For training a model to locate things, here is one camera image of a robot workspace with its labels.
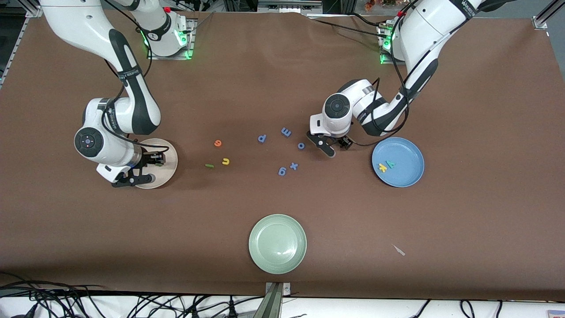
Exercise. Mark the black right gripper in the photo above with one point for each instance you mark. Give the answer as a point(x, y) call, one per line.
point(148, 159)

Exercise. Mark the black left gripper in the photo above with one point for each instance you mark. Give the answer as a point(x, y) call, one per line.
point(344, 141)

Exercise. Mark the yellow foam letter k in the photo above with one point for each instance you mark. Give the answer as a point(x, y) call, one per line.
point(382, 167)

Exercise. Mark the teal foam letter y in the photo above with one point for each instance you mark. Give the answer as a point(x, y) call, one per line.
point(390, 164)

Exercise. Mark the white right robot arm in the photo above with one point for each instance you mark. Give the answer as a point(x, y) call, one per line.
point(88, 26)

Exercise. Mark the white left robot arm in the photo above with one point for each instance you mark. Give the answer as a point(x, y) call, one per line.
point(423, 31)

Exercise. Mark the beige round plate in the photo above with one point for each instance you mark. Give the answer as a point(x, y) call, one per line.
point(170, 172)

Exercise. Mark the blue foam letter x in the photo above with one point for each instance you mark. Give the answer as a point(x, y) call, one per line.
point(293, 166)

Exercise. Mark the blue foam letter m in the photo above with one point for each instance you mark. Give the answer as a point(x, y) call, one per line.
point(286, 132)

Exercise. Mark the blue round plate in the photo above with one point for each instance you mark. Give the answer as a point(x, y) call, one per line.
point(406, 174)

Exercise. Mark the blue foam letter g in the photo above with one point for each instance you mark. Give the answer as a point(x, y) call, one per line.
point(280, 172)

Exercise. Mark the brown table cover sheet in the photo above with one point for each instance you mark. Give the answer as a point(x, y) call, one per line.
point(282, 88)

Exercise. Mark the blue foam letter p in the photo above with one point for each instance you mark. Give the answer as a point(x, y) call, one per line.
point(260, 140)

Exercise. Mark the small white paper scrap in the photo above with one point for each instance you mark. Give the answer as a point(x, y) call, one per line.
point(399, 251)

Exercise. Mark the pale green round plate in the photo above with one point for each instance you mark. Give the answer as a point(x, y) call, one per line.
point(278, 245)

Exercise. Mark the orange background object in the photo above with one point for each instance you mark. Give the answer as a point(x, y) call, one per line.
point(370, 5)

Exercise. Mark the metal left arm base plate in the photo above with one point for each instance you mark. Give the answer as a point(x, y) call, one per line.
point(385, 61)

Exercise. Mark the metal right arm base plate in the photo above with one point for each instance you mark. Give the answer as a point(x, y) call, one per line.
point(190, 39)

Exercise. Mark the grey metal frame bar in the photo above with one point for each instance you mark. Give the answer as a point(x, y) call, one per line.
point(287, 6)

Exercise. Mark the grey metal camera bracket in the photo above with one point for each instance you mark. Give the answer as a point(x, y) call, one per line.
point(273, 304)

